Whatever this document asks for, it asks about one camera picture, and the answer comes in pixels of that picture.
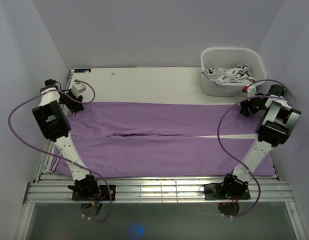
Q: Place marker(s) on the white plastic basket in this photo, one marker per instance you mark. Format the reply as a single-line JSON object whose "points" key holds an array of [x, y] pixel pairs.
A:
{"points": [[226, 59]]}

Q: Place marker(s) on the black blue label sticker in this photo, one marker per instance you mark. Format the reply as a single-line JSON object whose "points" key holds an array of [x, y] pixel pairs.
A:
{"points": [[82, 70]]}

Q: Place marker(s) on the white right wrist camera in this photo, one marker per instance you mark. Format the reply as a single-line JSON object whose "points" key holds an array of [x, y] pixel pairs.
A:
{"points": [[249, 90]]}

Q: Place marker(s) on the aluminium rail frame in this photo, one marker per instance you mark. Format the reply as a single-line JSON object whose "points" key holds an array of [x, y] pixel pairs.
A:
{"points": [[52, 188]]}

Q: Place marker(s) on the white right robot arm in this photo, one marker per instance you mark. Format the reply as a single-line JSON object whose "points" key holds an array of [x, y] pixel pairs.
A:
{"points": [[274, 129]]}

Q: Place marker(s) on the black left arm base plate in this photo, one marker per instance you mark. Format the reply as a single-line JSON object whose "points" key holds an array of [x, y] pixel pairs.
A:
{"points": [[104, 194]]}

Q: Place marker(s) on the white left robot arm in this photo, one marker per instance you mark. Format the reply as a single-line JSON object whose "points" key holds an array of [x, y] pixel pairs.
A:
{"points": [[55, 127]]}

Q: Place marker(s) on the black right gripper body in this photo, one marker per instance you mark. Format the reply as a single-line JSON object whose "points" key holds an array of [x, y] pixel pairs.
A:
{"points": [[254, 104]]}

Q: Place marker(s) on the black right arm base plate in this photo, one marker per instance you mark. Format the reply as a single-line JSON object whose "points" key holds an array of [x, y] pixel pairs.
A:
{"points": [[218, 191]]}

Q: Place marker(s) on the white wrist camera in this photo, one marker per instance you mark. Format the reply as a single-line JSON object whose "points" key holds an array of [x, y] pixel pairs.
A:
{"points": [[249, 90], [77, 88]]}

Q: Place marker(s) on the black white printed trousers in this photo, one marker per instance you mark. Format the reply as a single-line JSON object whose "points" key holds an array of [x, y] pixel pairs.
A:
{"points": [[237, 75]]}

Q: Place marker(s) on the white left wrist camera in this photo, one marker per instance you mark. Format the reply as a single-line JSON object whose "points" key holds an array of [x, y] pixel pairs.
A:
{"points": [[77, 88]]}

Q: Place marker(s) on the purple trousers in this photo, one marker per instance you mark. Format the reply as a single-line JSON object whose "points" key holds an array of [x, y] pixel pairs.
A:
{"points": [[129, 139]]}

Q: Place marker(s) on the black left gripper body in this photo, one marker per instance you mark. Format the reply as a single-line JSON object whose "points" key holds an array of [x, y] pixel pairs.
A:
{"points": [[67, 100]]}

